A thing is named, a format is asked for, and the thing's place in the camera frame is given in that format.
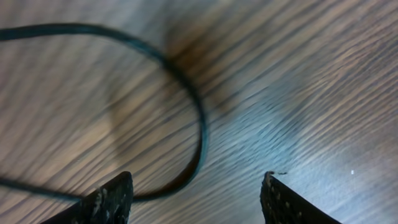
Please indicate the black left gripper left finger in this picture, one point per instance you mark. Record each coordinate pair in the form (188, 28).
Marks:
(109, 204)

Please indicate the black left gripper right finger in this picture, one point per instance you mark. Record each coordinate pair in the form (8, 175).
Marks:
(282, 205)

